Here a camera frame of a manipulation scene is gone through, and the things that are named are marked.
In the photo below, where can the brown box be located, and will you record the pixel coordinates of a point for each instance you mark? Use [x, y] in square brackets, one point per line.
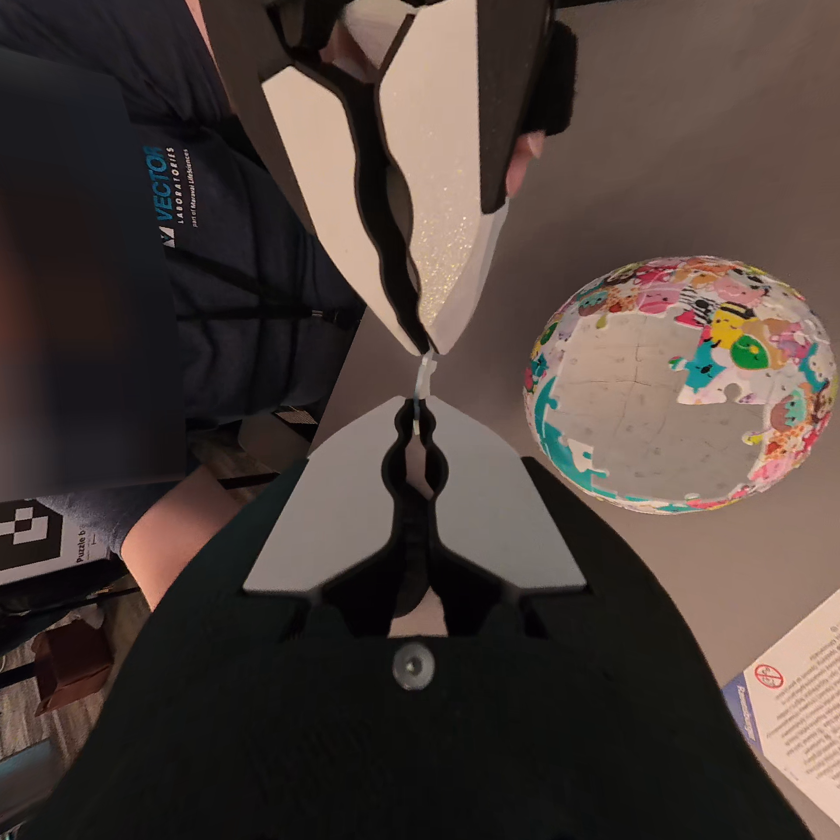
[72, 663]

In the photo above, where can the person in dark shirt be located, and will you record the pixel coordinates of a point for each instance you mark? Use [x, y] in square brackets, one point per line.
[262, 262]

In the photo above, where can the puzzle ball box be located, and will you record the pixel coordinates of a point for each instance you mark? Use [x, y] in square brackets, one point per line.
[745, 712]

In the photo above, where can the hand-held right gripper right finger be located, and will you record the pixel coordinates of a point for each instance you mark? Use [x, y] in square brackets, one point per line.
[505, 518]

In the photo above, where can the white instruction leaflet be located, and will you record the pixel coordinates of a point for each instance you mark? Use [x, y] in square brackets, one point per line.
[807, 709]

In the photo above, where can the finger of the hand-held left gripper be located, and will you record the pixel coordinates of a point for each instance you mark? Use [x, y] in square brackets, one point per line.
[439, 164]
[315, 164]

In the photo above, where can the person's left hand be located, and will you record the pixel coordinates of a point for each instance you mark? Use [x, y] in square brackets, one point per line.
[528, 157]

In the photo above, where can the person's right forearm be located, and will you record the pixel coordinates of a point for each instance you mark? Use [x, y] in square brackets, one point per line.
[190, 518]

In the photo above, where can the teal white puzzle piece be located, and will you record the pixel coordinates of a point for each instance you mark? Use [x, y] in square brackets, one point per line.
[423, 387]

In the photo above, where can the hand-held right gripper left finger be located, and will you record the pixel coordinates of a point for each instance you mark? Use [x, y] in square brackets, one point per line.
[315, 518]

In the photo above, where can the colourful puzzle ball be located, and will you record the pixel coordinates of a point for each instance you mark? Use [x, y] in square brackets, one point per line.
[741, 328]

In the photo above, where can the white marker card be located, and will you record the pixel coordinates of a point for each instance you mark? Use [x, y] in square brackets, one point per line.
[39, 538]

